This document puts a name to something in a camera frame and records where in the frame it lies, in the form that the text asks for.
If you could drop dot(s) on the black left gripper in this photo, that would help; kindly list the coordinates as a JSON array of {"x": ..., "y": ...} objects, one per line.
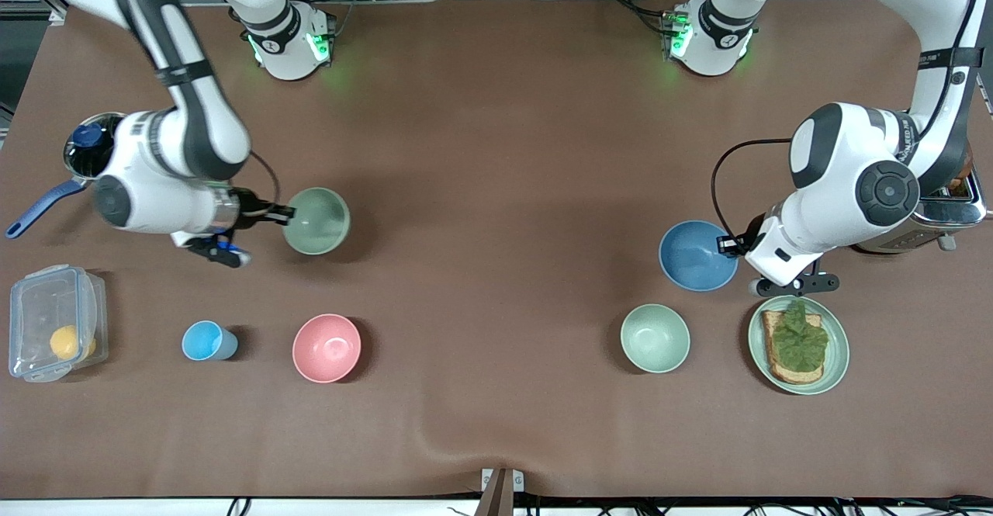
[{"x": 749, "y": 241}]

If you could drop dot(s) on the clear plastic lidded container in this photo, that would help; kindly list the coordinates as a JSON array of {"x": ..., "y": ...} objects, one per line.
[{"x": 39, "y": 306}]

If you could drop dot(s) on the bread slice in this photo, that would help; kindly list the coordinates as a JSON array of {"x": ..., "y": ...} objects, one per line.
[{"x": 776, "y": 368}]

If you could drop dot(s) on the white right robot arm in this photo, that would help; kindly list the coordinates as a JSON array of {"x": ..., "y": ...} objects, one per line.
[{"x": 194, "y": 128}]

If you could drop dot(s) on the glass lid with blue knob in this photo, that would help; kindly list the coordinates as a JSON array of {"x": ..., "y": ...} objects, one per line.
[{"x": 88, "y": 137}]

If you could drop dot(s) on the green lettuce leaf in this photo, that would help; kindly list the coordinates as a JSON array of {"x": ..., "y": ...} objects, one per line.
[{"x": 799, "y": 341}]

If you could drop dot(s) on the metal table clamp bracket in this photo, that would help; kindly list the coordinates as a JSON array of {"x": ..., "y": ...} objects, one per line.
[{"x": 502, "y": 493}]

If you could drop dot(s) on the pink bowl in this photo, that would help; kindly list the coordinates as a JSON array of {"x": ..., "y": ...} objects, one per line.
[{"x": 326, "y": 348}]

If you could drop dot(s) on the blue bowl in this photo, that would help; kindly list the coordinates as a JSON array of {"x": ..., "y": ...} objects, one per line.
[{"x": 694, "y": 256}]

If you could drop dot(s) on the yellow lemon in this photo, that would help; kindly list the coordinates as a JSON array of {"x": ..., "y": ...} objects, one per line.
[{"x": 66, "y": 343}]

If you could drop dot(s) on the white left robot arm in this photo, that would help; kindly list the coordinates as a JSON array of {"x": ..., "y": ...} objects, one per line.
[{"x": 845, "y": 174}]

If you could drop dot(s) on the pale green plate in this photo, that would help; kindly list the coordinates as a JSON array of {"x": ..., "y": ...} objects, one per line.
[{"x": 836, "y": 361}]

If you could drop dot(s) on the brown toast slice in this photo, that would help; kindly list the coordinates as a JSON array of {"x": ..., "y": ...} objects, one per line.
[{"x": 962, "y": 182}]

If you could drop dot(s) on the silver beige toaster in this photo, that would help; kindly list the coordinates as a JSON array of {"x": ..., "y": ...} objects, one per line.
[{"x": 950, "y": 209}]

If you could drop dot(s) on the blue plastic cup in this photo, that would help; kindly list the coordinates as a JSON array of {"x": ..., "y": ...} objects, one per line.
[{"x": 203, "y": 341}]

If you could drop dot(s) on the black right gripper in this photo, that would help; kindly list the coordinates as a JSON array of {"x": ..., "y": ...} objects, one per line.
[{"x": 251, "y": 207}]

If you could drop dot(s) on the pale green bowl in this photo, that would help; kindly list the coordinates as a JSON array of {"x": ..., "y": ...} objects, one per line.
[
  {"x": 655, "y": 337},
  {"x": 322, "y": 225}
]

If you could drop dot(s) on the brown table cover mat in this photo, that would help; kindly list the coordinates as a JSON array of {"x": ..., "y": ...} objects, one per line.
[{"x": 496, "y": 330}]

